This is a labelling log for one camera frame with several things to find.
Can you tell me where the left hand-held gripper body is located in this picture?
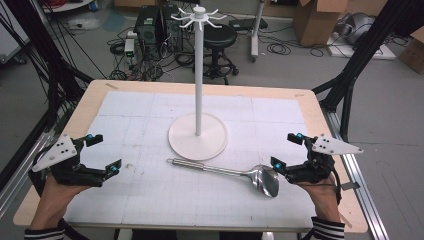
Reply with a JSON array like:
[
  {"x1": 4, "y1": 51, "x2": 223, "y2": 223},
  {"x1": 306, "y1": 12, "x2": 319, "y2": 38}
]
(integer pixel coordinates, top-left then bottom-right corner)
[{"x1": 27, "y1": 134, "x2": 105, "y2": 198}]

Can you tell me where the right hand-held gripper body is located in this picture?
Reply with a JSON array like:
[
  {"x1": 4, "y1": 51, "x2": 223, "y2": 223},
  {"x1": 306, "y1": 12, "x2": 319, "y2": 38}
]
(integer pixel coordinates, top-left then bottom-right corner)
[{"x1": 285, "y1": 134, "x2": 365, "y2": 185}]

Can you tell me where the metal ladle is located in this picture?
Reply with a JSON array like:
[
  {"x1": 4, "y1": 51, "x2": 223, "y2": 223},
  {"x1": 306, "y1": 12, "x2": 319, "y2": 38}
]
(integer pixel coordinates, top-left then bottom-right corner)
[{"x1": 166, "y1": 157, "x2": 281, "y2": 199}]

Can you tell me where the white hook rack stand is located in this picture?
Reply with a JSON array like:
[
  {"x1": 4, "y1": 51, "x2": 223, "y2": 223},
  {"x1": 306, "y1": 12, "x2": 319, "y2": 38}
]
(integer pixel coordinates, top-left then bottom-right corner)
[{"x1": 167, "y1": 4, "x2": 230, "y2": 162}]

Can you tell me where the person's left hand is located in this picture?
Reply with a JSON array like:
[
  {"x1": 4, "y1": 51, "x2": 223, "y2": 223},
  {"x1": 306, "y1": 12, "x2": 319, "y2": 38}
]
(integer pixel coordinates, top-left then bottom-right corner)
[{"x1": 30, "y1": 174, "x2": 92, "y2": 231}]

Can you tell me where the person's right hand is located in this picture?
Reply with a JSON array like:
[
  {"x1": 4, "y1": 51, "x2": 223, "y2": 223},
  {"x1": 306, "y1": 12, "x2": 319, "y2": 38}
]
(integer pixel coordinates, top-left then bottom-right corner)
[{"x1": 295, "y1": 174, "x2": 343, "y2": 224}]

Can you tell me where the white grid mat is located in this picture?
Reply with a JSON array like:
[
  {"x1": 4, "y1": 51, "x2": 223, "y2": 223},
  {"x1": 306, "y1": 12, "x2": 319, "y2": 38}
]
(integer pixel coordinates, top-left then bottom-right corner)
[{"x1": 63, "y1": 90, "x2": 318, "y2": 232}]

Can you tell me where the person's right striped sleeve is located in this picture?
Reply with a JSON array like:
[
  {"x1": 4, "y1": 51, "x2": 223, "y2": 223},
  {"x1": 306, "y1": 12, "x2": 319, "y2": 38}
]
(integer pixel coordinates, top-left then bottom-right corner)
[{"x1": 310, "y1": 216, "x2": 346, "y2": 240}]

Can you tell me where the person's striped sleeve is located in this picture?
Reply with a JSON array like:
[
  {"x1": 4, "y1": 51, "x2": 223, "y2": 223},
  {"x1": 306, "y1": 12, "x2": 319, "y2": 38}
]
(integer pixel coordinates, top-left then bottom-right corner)
[
  {"x1": 23, "y1": 218, "x2": 67, "y2": 240},
  {"x1": 310, "y1": 216, "x2": 346, "y2": 240}
]

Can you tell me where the person's left striped sleeve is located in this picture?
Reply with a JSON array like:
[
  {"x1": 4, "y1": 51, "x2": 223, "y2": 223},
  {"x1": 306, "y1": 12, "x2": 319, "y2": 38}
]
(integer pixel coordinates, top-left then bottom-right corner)
[{"x1": 23, "y1": 218, "x2": 67, "y2": 240}]

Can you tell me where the white power adapter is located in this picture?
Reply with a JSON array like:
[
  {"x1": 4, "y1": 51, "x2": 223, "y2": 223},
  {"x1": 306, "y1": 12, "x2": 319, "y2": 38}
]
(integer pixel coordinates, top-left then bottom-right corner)
[{"x1": 123, "y1": 30, "x2": 139, "y2": 58}]

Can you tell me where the white flat board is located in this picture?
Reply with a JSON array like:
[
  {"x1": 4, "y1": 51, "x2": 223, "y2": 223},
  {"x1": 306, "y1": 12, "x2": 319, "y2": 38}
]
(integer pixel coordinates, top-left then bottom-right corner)
[{"x1": 325, "y1": 32, "x2": 398, "y2": 61}]

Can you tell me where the white rolling stand pole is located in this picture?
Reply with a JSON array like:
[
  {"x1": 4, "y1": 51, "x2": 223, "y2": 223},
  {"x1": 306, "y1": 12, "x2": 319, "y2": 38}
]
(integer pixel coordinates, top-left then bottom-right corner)
[{"x1": 249, "y1": 0, "x2": 268, "y2": 63}]

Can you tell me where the large cardboard box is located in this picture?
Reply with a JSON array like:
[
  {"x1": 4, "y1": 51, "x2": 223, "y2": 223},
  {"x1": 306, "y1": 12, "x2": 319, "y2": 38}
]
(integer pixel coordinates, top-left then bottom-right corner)
[{"x1": 292, "y1": 0, "x2": 352, "y2": 48}]

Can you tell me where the grey rounded device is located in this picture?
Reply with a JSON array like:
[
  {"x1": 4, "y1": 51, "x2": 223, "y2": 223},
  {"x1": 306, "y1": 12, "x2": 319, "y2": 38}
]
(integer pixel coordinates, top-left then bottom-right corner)
[{"x1": 335, "y1": 12, "x2": 377, "y2": 46}]

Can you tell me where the flat black device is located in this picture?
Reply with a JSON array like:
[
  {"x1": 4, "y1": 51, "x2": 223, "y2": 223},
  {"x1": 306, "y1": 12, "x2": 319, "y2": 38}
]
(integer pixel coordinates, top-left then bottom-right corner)
[{"x1": 228, "y1": 17, "x2": 270, "y2": 32}]

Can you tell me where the black computer tower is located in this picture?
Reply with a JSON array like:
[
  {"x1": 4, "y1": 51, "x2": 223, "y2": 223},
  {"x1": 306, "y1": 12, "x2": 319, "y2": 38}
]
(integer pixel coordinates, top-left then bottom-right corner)
[
  {"x1": 133, "y1": 5, "x2": 165, "y2": 55},
  {"x1": 162, "y1": 4, "x2": 185, "y2": 52}
]

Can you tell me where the small cardboard box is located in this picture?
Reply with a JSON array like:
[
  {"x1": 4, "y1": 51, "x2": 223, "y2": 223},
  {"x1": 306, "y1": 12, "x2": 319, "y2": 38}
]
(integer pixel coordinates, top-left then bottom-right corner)
[{"x1": 397, "y1": 26, "x2": 424, "y2": 75}]

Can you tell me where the black round stool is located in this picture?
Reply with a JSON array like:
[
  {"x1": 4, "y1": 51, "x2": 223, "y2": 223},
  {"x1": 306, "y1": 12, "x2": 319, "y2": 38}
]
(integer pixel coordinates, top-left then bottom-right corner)
[{"x1": 192, "y1": 23, "x2": 240, "y2": 86}]

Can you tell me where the aluminium rail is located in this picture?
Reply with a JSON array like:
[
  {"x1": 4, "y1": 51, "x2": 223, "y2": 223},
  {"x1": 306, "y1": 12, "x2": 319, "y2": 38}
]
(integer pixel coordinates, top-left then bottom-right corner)
[
  {"x1": 0, "y1": 129, "x2": 57, "y2": 218},
  {"x1": 321, "y1": 105, "x2": 391, "y2": 240}
]

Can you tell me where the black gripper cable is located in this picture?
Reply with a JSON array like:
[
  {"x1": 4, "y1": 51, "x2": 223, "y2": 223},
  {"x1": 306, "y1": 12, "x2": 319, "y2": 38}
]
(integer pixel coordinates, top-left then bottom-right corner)
[{"x1": 328, "y1": 163, "x2": 344, "y2": 206}]

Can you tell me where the black metal frame stand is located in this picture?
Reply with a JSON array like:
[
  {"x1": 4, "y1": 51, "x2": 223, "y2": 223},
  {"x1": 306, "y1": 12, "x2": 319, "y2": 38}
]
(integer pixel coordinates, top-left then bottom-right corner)
[
  {"x1": 0, "y1": 0, "x2": 95, "y2": 193},
  {"x1": 312, "y1": 0, "x2": 424, "y2": 143}
]

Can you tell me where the coiled black cable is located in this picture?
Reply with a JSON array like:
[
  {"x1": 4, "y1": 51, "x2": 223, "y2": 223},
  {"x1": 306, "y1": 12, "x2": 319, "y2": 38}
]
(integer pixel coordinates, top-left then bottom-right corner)
[{"x1": 266, "y1": 42, "x2": 293, "y2": 57}]

